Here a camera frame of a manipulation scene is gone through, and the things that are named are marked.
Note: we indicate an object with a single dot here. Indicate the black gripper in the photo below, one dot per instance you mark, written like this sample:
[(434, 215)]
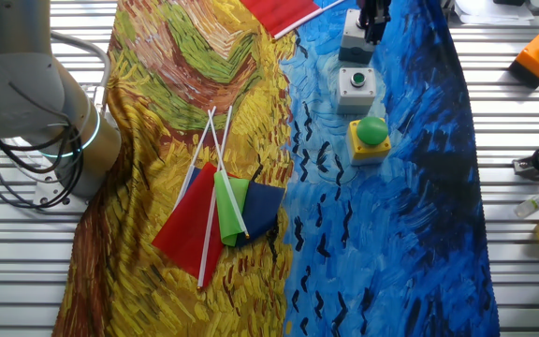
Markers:
[(374, 11)]

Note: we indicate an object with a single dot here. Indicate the white box red button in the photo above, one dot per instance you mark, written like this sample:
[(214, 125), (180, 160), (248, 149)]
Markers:
[(351, 42)]

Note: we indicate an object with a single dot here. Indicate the white box green button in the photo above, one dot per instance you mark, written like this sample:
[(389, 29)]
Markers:
[(356, 91)]

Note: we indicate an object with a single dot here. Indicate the yellow box green mushroom button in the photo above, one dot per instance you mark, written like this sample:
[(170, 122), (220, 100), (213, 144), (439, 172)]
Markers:
[(371, 133)]

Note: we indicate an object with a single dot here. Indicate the grey robot base conduit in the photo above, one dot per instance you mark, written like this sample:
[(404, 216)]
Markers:
[(96, 56)]

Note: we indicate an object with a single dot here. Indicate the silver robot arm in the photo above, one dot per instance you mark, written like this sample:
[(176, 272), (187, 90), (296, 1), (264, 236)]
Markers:
[(21, 89)]

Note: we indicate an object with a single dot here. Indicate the large red flag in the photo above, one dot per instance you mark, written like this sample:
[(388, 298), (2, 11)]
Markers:
[(279, 11)]

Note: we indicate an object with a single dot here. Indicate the white paper sheets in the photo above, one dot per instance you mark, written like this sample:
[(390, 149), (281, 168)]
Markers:
[(494, 14)]

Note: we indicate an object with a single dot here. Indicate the orange emergency stop box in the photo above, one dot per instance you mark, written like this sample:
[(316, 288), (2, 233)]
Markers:
[(538, 58)]

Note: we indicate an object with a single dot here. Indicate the painted blue yellow cloth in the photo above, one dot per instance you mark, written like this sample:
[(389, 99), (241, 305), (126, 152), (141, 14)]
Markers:
[(391, 234)]

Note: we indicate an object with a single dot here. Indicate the small dark blue flag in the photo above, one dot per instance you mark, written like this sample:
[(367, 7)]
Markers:
[(262, 210)]

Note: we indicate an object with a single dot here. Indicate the small green flag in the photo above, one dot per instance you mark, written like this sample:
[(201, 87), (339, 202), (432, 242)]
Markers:
[(227, 206)]

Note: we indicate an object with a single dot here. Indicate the small red flag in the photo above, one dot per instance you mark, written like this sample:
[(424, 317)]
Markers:
[(190, 229)]

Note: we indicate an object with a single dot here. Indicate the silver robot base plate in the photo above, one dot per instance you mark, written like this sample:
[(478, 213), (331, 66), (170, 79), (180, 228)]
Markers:
[(49, 199)]

